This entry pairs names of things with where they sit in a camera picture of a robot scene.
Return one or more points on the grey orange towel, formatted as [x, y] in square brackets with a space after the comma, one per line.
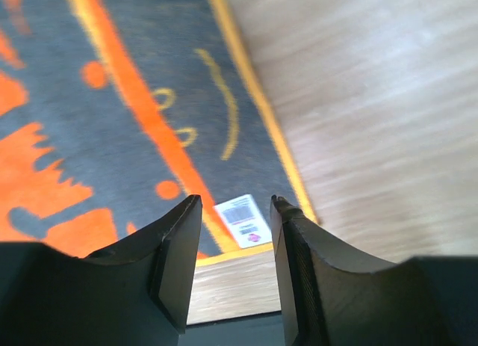
[113, 111]

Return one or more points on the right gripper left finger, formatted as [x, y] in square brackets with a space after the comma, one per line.
[133, 292]

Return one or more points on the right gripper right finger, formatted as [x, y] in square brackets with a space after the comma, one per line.
[332, 293]

